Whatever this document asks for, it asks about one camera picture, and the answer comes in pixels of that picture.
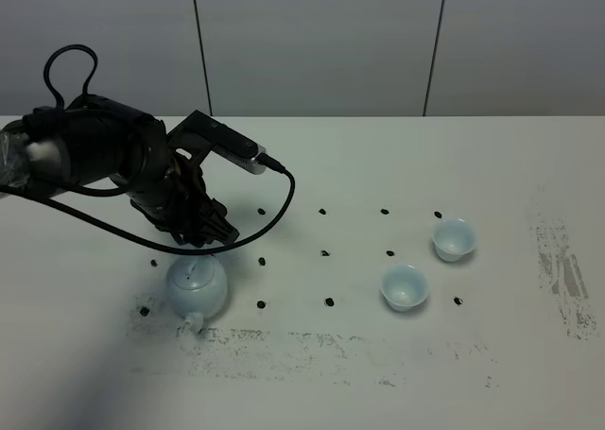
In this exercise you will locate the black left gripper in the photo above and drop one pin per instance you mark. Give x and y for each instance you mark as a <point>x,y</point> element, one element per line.
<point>171,194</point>

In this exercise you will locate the pale blue porcelain teapot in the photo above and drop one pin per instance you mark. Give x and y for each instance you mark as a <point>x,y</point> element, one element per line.
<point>196,290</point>

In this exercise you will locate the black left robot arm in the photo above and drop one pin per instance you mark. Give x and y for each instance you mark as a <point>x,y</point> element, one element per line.
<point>96,138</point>

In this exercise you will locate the near pale blue teacup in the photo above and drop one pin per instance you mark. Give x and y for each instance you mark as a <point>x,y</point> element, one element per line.
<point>404,289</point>

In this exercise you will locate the pale blue teacup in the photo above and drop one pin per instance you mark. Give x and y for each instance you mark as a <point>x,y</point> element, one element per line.
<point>453,239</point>
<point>404,289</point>

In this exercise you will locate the far pale blue teacup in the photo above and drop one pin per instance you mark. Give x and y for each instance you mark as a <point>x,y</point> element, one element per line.
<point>453,239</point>

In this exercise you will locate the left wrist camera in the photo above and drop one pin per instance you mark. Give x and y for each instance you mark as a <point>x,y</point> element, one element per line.
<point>199,135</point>

